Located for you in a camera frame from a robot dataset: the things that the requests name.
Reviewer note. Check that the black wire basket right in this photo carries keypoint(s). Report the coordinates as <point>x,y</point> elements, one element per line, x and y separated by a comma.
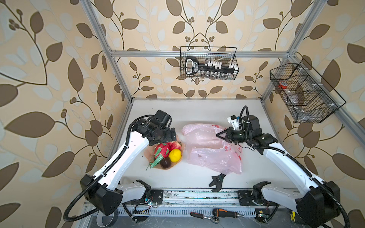
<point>310,97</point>

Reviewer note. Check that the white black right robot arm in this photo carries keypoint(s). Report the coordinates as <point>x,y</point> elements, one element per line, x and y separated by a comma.
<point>315,200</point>

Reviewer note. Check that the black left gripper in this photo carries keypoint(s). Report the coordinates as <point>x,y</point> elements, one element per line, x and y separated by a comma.
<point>168,137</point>

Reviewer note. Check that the yellow black tape measure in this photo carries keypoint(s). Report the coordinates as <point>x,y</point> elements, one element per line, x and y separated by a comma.
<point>293,216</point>

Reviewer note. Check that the peach fruit plate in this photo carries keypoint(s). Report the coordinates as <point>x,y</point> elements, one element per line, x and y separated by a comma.
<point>150,148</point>

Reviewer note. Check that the black wire basket centre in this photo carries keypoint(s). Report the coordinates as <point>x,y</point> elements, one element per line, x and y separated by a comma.
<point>225,55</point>

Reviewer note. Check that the black socket set holder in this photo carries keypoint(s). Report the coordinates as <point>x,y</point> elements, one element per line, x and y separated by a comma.
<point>192,66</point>

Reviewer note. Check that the red dragon fruit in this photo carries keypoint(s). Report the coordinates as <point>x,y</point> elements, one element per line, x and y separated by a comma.
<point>157,154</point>

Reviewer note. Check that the black ratchet wrench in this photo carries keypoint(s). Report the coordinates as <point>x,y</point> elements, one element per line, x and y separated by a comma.
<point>213,219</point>

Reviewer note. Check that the pink plastic bag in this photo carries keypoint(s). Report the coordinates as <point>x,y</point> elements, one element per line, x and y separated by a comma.
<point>205,149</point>

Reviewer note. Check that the black tape roll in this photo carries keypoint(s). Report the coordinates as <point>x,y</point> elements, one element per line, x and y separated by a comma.
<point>106,221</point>

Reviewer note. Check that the yellow lemon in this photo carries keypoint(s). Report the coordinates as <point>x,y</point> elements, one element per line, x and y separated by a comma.
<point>175,155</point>

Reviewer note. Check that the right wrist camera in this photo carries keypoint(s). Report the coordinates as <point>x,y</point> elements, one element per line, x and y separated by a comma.
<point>235,122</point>

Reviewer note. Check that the dark purple mangosteen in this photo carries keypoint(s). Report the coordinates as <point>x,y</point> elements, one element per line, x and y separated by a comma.
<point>166,163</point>

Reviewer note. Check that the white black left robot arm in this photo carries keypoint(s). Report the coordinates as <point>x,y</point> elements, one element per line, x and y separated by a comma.
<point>101,189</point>

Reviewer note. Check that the black wire basket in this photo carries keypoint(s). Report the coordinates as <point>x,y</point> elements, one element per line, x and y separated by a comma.
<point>225,55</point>
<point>310,97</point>

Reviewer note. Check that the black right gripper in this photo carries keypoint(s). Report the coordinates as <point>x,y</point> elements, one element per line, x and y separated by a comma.
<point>229,135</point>

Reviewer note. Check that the orange black screwdriver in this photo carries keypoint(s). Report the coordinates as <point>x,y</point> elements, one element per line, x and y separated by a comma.
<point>221,213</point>

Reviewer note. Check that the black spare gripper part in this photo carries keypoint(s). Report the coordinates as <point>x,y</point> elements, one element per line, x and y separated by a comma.
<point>217,182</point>

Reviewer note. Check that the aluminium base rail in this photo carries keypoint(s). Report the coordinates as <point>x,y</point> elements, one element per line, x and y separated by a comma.
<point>173,206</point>

